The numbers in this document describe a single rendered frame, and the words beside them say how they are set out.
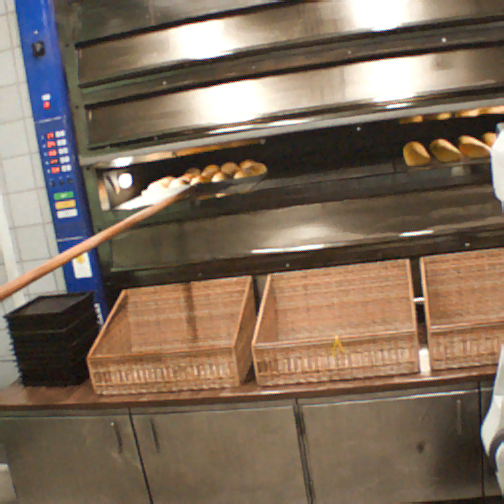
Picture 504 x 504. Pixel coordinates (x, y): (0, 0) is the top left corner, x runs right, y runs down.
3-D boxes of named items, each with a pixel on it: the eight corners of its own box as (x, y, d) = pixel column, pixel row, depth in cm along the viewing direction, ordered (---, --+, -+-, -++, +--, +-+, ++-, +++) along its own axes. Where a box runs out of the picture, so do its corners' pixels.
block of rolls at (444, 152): (403, 154, 326) (401, 143, 325) (500, 142, 316) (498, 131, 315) (407, 167, 268) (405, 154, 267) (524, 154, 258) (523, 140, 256)
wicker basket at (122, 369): (135, 350, 290) (122, 288, 285) (264, 339, 279) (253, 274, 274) (92, 397, 244) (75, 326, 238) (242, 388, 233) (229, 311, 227)
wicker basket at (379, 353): (277, 339, 277) (267, 273, 272) (417, 325, 265) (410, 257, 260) (255, 388, 231) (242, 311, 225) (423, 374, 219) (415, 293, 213)
